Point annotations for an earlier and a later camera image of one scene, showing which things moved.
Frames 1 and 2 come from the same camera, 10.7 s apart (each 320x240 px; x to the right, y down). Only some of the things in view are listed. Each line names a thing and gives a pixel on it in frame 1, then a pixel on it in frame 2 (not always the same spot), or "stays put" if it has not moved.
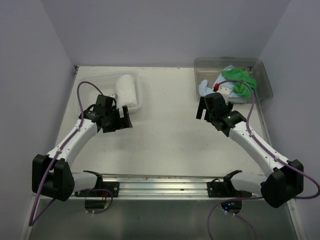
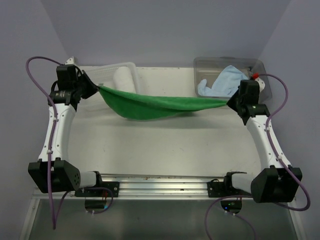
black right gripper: x=202 y=106 → x=230 y=103
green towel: x=243 y=75 → x=143 y=107
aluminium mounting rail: x=162 y=185 stays put
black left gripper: x=121 y=123 → x=92 y=88
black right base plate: x=224 y=189 stays put
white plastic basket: x=127 y=85 → x=145 y=79
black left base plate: x=113 y=186 stays put
